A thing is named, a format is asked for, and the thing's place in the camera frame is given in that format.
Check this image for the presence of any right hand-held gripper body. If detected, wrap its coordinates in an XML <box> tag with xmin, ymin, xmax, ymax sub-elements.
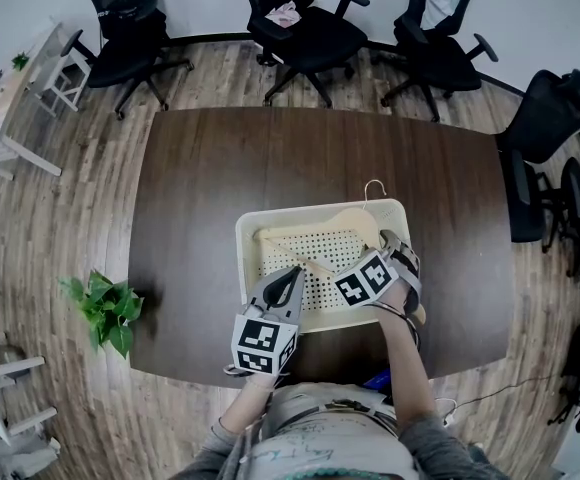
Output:
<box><xmin>333</xmin><ymin>240</ymin><xmax>424</xmax><ymax>319</ymax></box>

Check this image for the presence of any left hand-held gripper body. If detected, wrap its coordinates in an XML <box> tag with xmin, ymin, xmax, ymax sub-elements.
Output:
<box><xmin>229</xmin><ymin>305</ymin><xmax>302</xmax><ymax>377</ymax></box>

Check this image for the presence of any wooden clothes hanger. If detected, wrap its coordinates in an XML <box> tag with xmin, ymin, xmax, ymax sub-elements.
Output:
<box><xmin>253</xmin><ymin>180</ymin><xmax>427</xmax><ymax>325</ymax></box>

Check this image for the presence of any cream plastic basket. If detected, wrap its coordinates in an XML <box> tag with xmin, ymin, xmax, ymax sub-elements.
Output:
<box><xmin>234</xmin><ymin>198</ymin><xmax>412</xmax><ymax>334</ymax></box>

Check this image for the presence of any person's right forearm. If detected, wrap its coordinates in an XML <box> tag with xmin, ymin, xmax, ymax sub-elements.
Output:
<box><xmin>378</xmin><ymin>287</ymin><xmax>439</xmax><ymax>429</ymax></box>

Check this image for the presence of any person's left forearm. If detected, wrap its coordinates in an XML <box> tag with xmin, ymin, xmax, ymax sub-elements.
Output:
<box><xmin>219</xmin><ymin>372</ymin><xmax>276</xmax><ymax>434</ymax></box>

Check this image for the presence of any black device blue screen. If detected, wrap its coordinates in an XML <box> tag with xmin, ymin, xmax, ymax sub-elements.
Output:
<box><xmin>362</xmin><ymin>367</ymin><xmax>391</xmax><ymax>392</ymax></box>

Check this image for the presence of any person's grey white clothing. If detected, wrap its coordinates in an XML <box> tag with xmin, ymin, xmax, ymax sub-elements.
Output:
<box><xmin>169</xmin><ymin>382</ymin><xmax>511</xmax><ymax>480</ymax></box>

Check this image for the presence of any green potted plant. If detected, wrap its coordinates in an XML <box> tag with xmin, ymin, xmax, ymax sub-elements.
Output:
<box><xmin>58</xmin><ymin>269</ymin><xmax>145</xmax><ymax>360</ymax></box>

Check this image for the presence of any black mesh office chair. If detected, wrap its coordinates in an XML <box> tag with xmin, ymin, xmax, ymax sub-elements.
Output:
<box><xmin>494</xmin><ymin>69</ymin><xmax>580</xmax><ymax>244</ymax></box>

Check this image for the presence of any pink crumpled cloth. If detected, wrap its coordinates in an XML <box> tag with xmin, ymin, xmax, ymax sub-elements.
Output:
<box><xmin>264</xmin><ymin>0</ymin><xmax>304</xmax><ymax>28</ymax></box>

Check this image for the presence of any white stool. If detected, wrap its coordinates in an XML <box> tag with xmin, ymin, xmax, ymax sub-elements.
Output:
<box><xmin>27</xmin><ymin>50</ymin><xmax>94</xmax><ymax>119</ymax></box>

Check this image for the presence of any light wooden desk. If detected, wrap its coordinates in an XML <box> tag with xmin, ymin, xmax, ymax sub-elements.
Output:
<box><xmin>0</xmin><ymin>22</ymin><xmax>66</xmax><ymax>182</ymax></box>

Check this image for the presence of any white floor cable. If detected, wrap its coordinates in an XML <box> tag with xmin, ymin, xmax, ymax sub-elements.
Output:
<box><xmin>434</xmin><ymin>397</ymin><xmax>459</xmax><ymax>427</ymax></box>

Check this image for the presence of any black floor cable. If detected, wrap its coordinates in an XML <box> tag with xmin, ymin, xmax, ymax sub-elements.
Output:
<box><xmin>454</xmin><ymin>375</ymin><xmax>556</xmax><ymax>409</ymax></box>

